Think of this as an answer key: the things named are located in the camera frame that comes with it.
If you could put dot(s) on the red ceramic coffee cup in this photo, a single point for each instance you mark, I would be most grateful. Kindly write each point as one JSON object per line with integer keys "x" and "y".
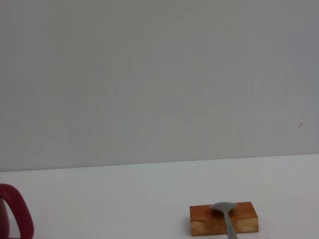
{"x": 22, "y": 211}

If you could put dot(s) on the dark orange wooden block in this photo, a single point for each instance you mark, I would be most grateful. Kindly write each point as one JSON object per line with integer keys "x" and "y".
{"x": 202, "y": 221}

